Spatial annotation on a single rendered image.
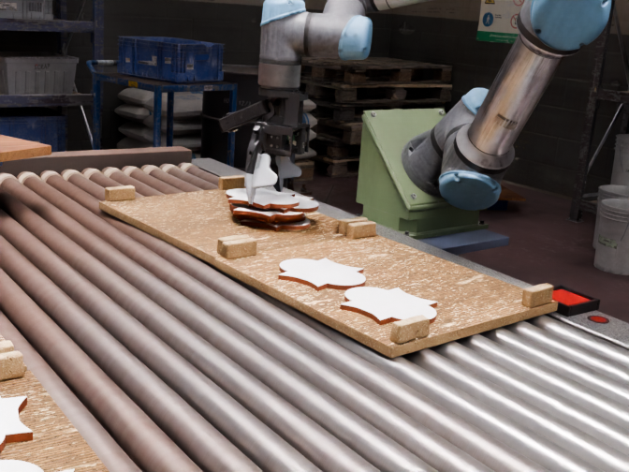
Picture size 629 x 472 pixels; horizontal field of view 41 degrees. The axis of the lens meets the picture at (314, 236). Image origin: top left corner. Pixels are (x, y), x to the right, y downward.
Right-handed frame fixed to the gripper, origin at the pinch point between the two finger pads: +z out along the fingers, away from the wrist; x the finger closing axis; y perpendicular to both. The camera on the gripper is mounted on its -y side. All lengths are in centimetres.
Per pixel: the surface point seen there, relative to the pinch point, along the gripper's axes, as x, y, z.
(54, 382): -70, 13, 7
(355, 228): 0.3, 19.0, 3.1
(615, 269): 342, 39, 96
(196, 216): -4.8, -11.3, 5.2
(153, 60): 249, -205, 3
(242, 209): -5.5, -0.9, 1.9
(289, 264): -22.4, 17.5, 4.4
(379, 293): -26.5, 34.2, 4.4
